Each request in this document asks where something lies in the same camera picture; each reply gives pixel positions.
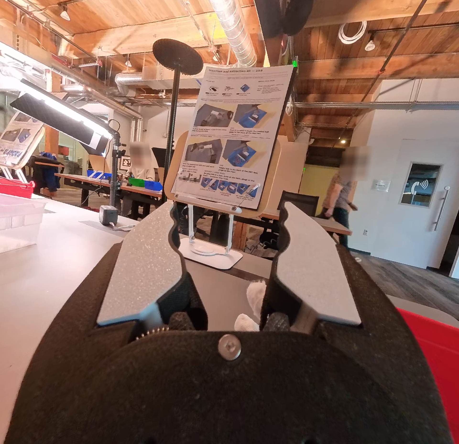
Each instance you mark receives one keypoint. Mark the black mesh office chair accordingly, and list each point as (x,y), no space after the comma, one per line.
(304,200)

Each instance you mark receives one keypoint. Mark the black white marker board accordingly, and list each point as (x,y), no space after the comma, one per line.
(125,163)

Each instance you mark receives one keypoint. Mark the black light stand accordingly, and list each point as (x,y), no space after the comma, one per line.
(114,171)

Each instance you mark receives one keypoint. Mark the blue jacket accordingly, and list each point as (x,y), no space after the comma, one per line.
(48,175)

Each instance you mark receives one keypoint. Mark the red plastic bin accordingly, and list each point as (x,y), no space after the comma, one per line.
(16,187)
(437,361)

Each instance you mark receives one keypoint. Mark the white board stand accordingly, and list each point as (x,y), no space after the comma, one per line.
(222,261)

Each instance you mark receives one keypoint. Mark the grey cube charger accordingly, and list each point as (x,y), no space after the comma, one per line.
(107,214)

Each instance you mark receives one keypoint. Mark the blue plastic bin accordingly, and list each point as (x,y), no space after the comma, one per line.
(153,185)
(98,174)

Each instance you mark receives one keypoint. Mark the clear plastic bin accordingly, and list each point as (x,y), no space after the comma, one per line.
(18,221)

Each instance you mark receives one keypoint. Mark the long wooden desk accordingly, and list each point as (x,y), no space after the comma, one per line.
(79,180)

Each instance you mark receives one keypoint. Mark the person's right hand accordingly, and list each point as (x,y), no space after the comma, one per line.
(256,293)

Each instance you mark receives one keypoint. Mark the instruction sheet on board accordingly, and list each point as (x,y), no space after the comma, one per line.
(174,171)
(19,139)

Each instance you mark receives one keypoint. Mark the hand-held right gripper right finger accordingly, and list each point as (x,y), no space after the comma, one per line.
(315,271)

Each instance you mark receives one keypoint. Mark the printed instruction sheet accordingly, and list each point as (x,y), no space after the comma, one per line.
(233,139)

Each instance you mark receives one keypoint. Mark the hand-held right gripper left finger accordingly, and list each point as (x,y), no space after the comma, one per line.
(143,264)

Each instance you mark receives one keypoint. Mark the ceiling spot light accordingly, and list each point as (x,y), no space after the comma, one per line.
(64,13)
(370,44)

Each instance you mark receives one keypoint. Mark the green plastic bin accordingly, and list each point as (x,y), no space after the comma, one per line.
(136,182)

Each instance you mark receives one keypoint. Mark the led panel light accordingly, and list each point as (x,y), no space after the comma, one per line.
(61,124)

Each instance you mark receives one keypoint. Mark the silver air duct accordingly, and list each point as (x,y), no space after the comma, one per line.
(233,20)

